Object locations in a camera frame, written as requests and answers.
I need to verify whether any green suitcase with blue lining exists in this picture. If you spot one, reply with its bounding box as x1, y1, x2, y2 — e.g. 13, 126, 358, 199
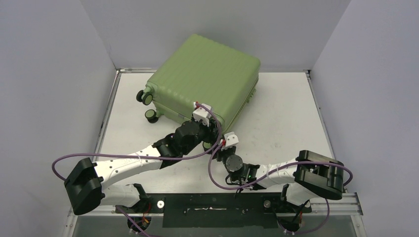
136, 34, 260, 133

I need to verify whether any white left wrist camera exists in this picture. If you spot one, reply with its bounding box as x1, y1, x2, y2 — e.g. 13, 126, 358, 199
192, 102, 213, 127

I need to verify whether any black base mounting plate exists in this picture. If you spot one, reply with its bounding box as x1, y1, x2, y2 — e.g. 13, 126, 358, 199
116, 193, 312, 229

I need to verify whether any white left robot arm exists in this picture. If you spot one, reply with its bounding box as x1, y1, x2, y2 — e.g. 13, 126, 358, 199
64, 119, 220, 215

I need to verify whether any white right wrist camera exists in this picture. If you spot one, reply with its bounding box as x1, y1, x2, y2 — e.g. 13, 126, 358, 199
221, 131, 239, 151

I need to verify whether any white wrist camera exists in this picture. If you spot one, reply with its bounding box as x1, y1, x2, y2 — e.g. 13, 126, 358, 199
221, 131, 239, 151
192, 102, 213, 127

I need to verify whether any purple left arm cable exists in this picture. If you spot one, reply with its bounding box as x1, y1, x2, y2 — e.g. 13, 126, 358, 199
51, 104, 223, 237

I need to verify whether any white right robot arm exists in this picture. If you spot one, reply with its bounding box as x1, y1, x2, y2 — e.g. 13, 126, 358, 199
210, 148, 348, 211

